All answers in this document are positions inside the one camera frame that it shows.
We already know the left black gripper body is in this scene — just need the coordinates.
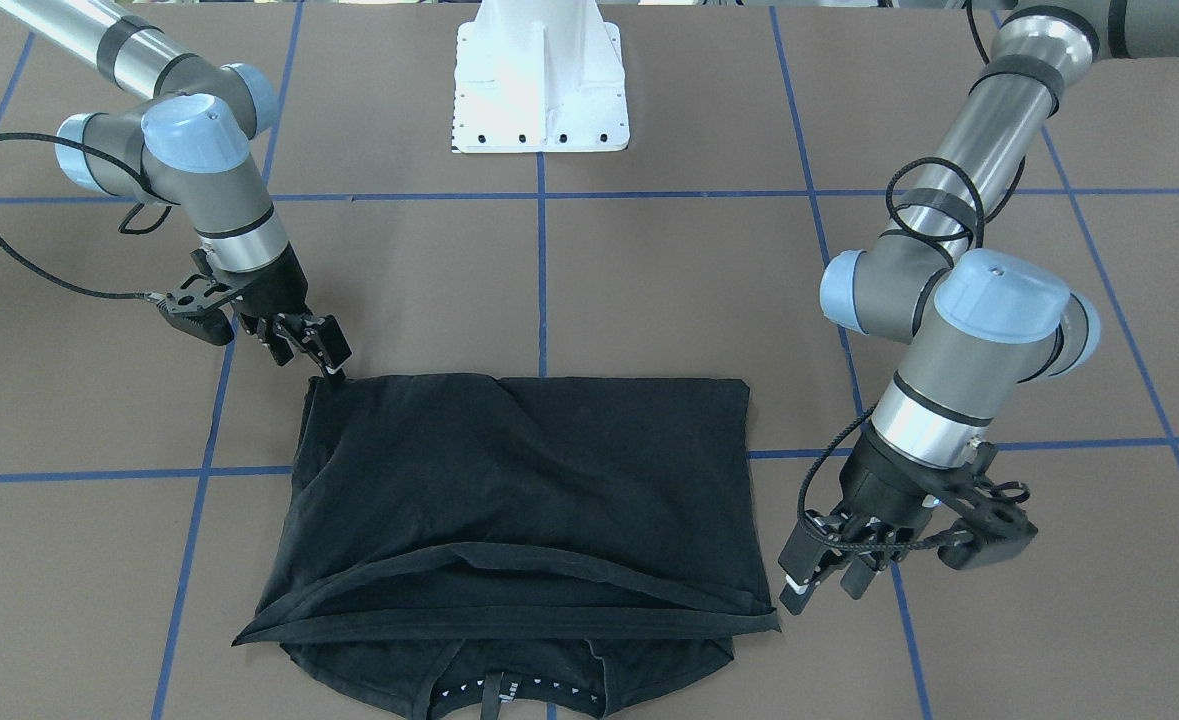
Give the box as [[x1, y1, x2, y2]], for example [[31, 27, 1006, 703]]
[[799, 429, 982, 572]]

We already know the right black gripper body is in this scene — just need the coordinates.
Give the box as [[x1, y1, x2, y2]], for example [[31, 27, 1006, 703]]
[[191, 246, 325, 361]]

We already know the black graphic t-shirt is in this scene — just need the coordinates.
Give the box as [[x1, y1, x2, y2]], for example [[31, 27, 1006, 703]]
[[233, 374, 778, 719]]

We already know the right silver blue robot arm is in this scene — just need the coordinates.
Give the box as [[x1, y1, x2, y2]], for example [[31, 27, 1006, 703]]
[[0, 1, 351, 384]]

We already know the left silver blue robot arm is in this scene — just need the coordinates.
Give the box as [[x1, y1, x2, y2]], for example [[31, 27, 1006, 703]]
[[778, 1, 1179, 615]]

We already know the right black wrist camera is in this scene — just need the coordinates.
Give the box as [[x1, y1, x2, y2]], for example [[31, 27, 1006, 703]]
[[153, 273, 233, 346]]

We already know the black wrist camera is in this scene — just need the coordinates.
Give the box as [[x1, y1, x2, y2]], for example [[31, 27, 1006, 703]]
[[937, 473, 1040, 570], [153, 273, 233, 346]]

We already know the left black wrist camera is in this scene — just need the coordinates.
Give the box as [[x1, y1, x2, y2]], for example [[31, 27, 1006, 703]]
[[937, 473, 1040, 570]]

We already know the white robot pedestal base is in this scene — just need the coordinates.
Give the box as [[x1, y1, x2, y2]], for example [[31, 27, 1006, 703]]
[[449, 1, 631, 154]]

